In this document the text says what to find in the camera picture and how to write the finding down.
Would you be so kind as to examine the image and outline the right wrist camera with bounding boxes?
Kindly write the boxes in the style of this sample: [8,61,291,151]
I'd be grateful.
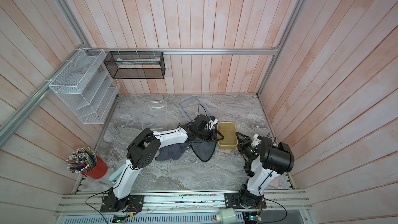
[251,134,261,147]

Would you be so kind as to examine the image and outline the red cup of pencils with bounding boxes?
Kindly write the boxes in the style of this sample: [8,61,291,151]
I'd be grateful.
[66,147,108,179]

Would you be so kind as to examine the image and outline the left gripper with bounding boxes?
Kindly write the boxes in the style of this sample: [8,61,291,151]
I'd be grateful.
[197,129,226,142]

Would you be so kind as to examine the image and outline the white wire mesh shelf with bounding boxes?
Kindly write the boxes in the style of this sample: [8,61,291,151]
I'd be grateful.
[49,49,120,124]

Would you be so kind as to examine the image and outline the pale green case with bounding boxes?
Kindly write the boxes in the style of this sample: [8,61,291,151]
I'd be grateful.
[109,165,125,183]

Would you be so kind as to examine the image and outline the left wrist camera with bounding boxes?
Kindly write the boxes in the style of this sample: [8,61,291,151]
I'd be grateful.
[207,116,218,130]

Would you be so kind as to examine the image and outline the clear lunch box blue rim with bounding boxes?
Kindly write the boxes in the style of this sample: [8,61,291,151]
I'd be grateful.
[142,101,167,131]

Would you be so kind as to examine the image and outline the dark grey cloth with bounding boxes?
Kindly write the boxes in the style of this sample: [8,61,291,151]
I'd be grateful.
[155,143,190,161]

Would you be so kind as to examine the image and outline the pink calculator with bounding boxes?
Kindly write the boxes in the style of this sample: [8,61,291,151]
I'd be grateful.
[269,176,279,188]

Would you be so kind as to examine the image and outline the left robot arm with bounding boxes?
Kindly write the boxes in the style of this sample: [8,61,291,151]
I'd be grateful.
[109,115,223,202]

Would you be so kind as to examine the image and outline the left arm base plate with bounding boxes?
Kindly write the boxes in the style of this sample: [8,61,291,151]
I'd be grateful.
[100,195,145,213]

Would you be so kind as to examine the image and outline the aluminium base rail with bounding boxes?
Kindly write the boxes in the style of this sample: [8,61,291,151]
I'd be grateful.
[54,190,314,224]

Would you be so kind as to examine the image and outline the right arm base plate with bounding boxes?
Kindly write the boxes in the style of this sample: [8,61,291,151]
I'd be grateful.
[224,191,267,209]

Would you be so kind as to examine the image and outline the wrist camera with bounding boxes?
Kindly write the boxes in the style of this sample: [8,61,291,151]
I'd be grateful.
[251,134,261,147]
[207,116,218,130]

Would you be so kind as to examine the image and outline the black mesh basket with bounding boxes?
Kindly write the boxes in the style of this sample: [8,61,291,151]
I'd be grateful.
[104,51,166,79]

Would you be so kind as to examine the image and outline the yellow lunch box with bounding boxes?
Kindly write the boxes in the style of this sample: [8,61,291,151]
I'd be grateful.
[218,122,238,150]

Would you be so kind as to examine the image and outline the white cylinder device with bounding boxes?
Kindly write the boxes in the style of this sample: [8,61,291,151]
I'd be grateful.
[216,208,237,224]

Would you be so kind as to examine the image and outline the clear lunch box lid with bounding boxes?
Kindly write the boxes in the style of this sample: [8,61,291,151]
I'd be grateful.
[179,96,211,121]

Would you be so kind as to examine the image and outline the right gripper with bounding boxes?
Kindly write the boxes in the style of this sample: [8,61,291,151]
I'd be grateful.
[236,133,256,163]

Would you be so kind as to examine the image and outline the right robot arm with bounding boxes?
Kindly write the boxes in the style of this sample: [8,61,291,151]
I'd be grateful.
[236,132,295,207]

